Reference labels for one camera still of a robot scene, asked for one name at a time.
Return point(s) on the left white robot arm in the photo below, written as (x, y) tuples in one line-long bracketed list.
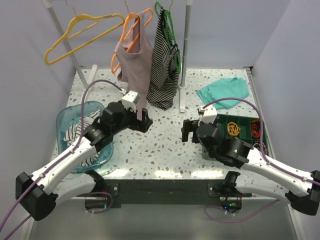
[(36, 192)]

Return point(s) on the black white patterned roll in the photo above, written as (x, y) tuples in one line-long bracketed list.
[(261, 147)]

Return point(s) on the black white striped top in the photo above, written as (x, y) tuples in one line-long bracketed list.
[(163, 85)]

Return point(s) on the orange black rolled belt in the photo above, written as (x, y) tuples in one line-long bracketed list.
[(256, 130)]

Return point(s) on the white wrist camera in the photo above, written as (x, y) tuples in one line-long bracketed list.
[(207, 114), (130, 100)]

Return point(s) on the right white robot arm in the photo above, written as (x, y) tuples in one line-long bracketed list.
[(301, 189)]

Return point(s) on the yellow hanger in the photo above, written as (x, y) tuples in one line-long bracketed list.
[(69, 33)]

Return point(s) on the pink tank top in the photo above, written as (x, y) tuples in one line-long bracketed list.
[(135, 57)]

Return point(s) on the teal cloth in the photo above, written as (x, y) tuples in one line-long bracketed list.
[(224, 88)]

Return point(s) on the orange hanger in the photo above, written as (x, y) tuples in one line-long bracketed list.
[(131, 21)]

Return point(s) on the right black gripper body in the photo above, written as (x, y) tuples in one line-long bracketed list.
[(211, 153)]

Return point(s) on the green hanger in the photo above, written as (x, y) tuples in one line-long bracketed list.
[(165, 45)]

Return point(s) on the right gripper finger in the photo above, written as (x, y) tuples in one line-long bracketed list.
[(187, 127), (195, 138)]

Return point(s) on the teal plastic basin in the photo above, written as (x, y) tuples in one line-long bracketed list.
[(72, 115)]

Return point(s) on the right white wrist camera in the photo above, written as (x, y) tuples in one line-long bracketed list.
[(207, 114)]

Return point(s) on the green compartment tray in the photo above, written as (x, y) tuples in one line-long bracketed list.
[(245, 122)]

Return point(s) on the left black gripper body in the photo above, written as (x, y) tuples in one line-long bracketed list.
[(129, 121)]

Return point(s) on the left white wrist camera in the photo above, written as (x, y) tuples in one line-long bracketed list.
[(130, 100)]

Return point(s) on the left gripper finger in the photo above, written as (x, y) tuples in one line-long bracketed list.
[(144, 115), (144, 125)]

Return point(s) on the zebra striped garment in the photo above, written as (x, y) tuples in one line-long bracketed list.
[(73, 132)]

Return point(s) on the yellow rolled band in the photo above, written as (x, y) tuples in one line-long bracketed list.
[(233, 129)]

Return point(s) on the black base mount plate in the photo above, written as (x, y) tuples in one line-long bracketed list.
[(158, 192)]

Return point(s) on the white clothes rack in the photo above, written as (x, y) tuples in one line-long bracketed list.
[(182, 84)]

